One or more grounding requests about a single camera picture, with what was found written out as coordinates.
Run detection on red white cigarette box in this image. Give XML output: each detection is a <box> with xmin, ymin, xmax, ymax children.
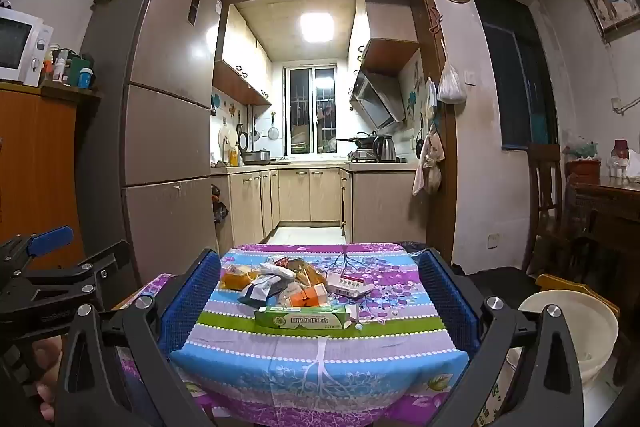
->
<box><xmin>326</xmin><ymin>272</ymin><xmax>374</xmax><ymax>299</ymax></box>

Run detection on grey white snack bag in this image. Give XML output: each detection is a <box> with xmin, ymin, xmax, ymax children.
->
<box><xmin>238</xmin><ymin>262</ymin><xmax>296</xmax><ymax>308</ymax></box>

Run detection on green white toothpaste box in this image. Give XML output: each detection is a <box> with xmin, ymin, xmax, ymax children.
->
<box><xmin>254</xmin><ymin>305</ymin><xmax>358</xmax><ymax>331</ymax></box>

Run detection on orange snack packet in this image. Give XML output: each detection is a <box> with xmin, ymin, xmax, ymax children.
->
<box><xmin>220</xmin><ymin>265</ymin><xmax>260</xmax><ymax>291</ymax></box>

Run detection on gold cigarette pack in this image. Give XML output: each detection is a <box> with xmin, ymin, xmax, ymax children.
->
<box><xmin>288</xmin><ymin>283</ymin><xmax>329</xmax><ymax>308</ymax></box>

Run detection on beige kitchen base cabinets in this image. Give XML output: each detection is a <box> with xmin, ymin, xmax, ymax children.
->
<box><xmin>210</xmin><ymin>161</ymin><xmax>428</xmax><ymax>251</ymax></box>

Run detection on kitchen window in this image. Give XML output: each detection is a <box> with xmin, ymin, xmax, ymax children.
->
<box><xmin>285</xmin><ymin>65</ymin><xmax>337</xmax><ymax>156</ymax></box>

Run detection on person's left hand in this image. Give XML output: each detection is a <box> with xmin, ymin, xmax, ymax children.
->
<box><xmin>32</xmin><ymin>336</ymin><xmax>63</xmax><ymax>423</ymax></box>

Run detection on black cloth pile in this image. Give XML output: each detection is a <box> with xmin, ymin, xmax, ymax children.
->
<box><xmin>451</xmin><ymin>263</ymin><xmax>540</xmax><ymax>309</ymax></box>

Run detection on orange wooden cabinet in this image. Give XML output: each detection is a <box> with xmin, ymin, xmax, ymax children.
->
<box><xmin>1</xmin><ymin>81</ymin><xmax>100</xmax><ymax>270</ymax></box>

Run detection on dark wooden chair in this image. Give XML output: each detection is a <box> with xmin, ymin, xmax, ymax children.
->
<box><xmin>521</xmin><ymin>143</ymin><xmax>568</xmax><ymax>272</ymax></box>

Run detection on white plastic bucket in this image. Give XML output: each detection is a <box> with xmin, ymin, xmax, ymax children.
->
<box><xmin>518</xmin><ymin>289</ymin><xmax>618</xmax><ymax>387</ymax></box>

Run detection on hanging beige cloth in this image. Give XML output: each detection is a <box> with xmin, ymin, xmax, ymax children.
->
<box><xmin>412</xmin><ymin>124</ymin><xmax>445</xmax><ymax>196</ymax></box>

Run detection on dark wooden dining table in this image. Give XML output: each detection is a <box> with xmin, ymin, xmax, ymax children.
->
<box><xmin>564</xmin><ymin>174</ymin><xmax>639</xmax><ymax>283</ymax></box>

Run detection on floral striped tablecloth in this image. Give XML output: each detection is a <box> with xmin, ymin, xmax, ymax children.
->
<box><xmin>112</xmin><ymin>241</ymin><xmax>471</xmax><ymax>427</ymax></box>

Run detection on beige refrigerator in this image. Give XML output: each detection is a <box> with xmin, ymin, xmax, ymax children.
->
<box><xmin>75</xmin><ymin>0</ymin><xmax>219</xmax><ymax>304</ymax></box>

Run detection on white microwave oven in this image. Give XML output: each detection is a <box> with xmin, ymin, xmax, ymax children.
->
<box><xmin>0</xmin><ymin>8</ymin><xmax>53</xmax><ymax>87</ymax></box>

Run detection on steel kettle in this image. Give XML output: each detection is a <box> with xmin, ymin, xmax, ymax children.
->
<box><xmin>372</xmin><ymin>134</ymin><xmax>396</xmax><ymax>162</ymax></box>

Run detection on dark blue window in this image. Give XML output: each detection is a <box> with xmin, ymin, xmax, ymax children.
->
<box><xmin>474</xmin><ymin>0</ymin><xmax>559</xmax><ymax>150</ymax></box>

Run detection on black wok pan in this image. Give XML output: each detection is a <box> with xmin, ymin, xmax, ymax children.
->
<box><xmin>338</xmin><ymin>131</ymin><xmax>378</xmax><ymax>150</ymax></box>

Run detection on white hanging plastic bag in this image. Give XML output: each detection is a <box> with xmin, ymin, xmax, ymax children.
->
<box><xmin>437</xmin><ymin>61</ymin><xmax>468</xmax><ymax>105</ymax></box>

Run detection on steel range hood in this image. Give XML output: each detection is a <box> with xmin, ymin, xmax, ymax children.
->
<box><xmin>349</xmin><ymin>70</ymin><xmax>406</xmax><ymax>131</ymax></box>

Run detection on ceiling light panel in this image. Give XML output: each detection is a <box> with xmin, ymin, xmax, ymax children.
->
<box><xmin>299</xmin><ymin>12</ymin><xmax>335</xmax><ymax>43</ymax></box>

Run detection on upper kitchen wall cabinets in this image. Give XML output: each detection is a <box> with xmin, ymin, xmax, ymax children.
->
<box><xmin>213</xmin><ymin>4</ymin><xmax>271</xmax><ymax>106</ymax></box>

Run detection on framed wall picture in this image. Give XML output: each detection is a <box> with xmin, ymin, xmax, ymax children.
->
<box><xmin>585</xmin><ymin>0</ymin><xmax>639</xmax><ymax>42</ymax></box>

